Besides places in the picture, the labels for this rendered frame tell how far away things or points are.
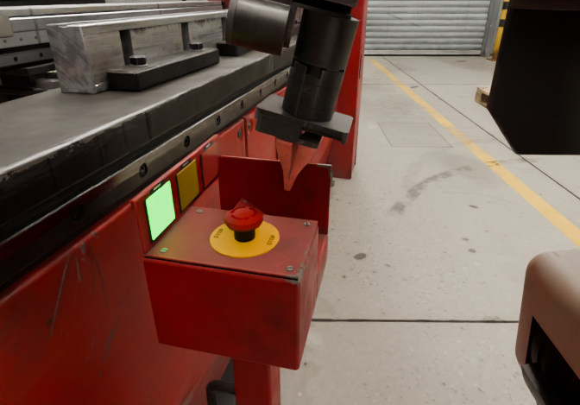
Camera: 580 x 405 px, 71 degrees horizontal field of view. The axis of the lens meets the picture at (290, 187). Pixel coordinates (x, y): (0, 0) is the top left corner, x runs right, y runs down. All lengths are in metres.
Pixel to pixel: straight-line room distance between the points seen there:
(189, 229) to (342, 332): 1.03
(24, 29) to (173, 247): 0.64
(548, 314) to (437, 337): 1.08
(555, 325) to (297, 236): 0.24
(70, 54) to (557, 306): 0.65
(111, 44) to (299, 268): 0.48
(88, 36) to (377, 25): 7.19
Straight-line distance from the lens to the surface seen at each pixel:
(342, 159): 2.41
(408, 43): 7.87
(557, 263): 0.42
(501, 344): 1.54
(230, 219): 0.40
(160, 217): 0.43
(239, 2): 0.42
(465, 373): 1.41
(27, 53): 0.96
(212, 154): 0.53
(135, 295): 0.61
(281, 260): 0.39
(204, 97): 0.71
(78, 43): 0.67
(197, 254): 0.41
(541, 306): 0.42
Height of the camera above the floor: 1.01
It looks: 26 degrees down
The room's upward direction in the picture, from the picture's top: straight up
